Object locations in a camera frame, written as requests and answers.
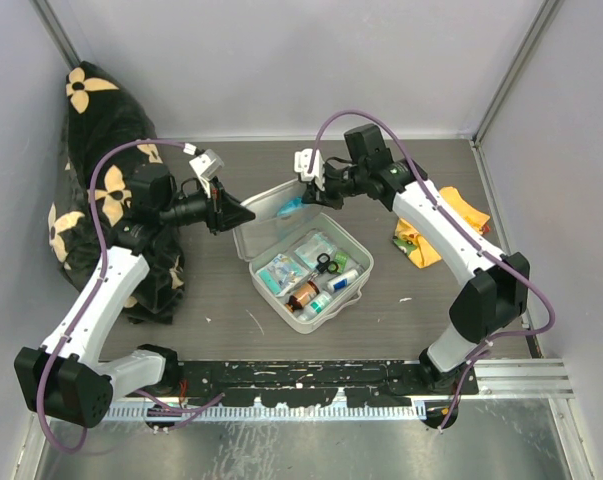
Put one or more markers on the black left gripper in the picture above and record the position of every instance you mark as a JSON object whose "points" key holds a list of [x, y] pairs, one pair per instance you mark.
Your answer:
{"points": [[223, 211]]}

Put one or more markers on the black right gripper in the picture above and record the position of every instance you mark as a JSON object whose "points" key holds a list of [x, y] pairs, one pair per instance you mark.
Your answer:
{"points": [[323, 198]]}

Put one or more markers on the blue cooling patch pouch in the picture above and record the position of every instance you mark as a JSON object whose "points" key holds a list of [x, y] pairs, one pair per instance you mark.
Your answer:
{"points": [[292, 206]]}

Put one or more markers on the green plasters plastic bag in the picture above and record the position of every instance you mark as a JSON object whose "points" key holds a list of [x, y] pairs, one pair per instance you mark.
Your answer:
{"points": [[312, 247]]}

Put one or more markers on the small green box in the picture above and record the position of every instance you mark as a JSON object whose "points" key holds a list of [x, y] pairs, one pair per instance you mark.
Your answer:
{"points": [[338, 263]]}

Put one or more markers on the grey medicine kit case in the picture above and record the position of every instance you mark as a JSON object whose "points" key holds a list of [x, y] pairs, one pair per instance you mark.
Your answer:
{"points": [[305, 265]]}

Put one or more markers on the medical tape roll packet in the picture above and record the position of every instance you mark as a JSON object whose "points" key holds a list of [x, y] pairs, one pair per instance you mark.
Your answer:
{"points": [[281, 270]]}

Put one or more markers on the brown medicine bottle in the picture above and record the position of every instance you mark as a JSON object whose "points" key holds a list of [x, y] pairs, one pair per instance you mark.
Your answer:
{"points": [[302, 296]]}

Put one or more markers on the white bottle green label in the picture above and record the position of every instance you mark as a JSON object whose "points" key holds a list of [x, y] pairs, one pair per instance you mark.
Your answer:
{"points": [[316, 306]]}

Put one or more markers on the black handled scissors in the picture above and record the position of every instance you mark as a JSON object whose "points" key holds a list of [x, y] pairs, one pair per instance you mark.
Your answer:
{"points": [[323, 263]]}

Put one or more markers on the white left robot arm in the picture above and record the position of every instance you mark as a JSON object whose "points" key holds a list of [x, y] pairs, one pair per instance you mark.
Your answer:
{"points": [[64, 378]]}

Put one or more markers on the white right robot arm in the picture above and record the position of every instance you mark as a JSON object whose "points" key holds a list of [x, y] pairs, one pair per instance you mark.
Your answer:
{"points": [[494, 290]]}

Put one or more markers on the black floral plush blanket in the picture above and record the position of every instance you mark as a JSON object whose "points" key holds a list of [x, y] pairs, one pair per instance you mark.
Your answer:
{"points": [[107, 135]]}

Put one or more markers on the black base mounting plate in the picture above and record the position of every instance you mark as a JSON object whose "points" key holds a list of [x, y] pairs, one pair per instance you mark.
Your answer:
{"points": [[302, 383]]}

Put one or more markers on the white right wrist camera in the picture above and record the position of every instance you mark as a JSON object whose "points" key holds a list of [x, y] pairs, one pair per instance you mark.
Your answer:
{"points": [[309, 165]]}

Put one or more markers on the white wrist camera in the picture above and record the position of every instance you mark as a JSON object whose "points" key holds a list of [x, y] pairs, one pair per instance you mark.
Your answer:
{"points": [[309, 165], [205, 164]]}

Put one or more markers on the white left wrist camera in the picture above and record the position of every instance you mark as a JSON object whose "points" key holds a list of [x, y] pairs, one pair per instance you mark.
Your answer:
{"points": [[205, 164]]}

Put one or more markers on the white slotted cable duct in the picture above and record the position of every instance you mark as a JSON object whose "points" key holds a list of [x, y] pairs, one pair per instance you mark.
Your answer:
{"points": [[337, 411]]}

